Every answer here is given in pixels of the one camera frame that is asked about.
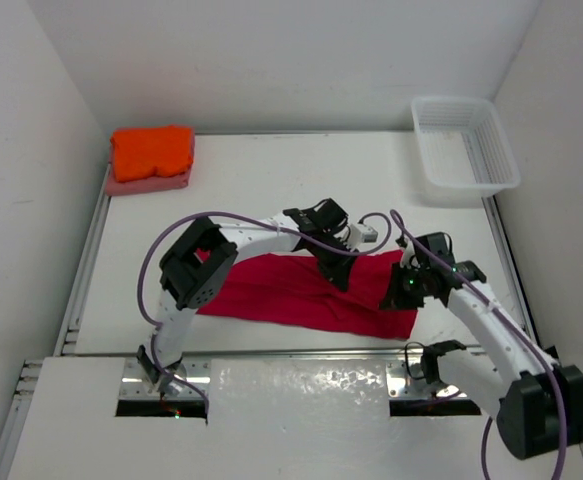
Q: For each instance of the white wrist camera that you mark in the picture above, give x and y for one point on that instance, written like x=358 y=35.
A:
x=359 y=234
x=409 y=256

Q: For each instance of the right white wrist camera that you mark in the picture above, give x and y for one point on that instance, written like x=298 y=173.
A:
x=409 y=256

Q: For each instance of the magenta t shirt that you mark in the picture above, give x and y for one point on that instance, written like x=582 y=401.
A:
x=289 y=290

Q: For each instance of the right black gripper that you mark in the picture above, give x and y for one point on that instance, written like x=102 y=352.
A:
x=402 y=292

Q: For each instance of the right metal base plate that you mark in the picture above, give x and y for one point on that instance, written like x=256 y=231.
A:
x=405 y=382

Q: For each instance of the white foam front board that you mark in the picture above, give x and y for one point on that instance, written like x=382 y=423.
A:
x=268 y=419

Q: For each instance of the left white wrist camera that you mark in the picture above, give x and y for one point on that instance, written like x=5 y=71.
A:
x=359 y=234

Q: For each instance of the salmon pink t shirt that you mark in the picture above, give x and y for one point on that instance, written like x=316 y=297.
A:
x=153 y=184

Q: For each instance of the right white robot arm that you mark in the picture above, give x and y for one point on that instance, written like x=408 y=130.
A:
x=534 y=400

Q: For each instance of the orange t shirt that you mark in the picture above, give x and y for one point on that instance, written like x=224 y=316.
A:
x=143 y=153

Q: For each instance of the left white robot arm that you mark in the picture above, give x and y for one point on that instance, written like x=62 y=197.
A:
x=194 y=269

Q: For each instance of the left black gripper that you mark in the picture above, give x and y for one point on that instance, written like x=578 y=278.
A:
x=335 y=261

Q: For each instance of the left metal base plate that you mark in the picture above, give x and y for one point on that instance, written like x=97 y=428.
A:
x=136 y=386

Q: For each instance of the metal base plate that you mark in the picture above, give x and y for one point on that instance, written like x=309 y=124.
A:
x=136 y=386
x=405 y=382

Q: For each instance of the white plastic basket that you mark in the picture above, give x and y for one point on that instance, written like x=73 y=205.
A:
x=464 y=151

